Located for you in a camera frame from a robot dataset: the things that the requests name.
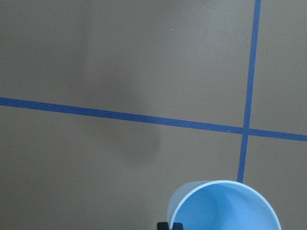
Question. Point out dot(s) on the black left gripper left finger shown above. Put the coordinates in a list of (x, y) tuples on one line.
[(162, 226)]

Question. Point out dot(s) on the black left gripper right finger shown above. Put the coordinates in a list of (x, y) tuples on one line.
[(177, 226)]

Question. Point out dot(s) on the light blue cup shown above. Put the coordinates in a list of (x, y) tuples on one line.
[(220, 205)]

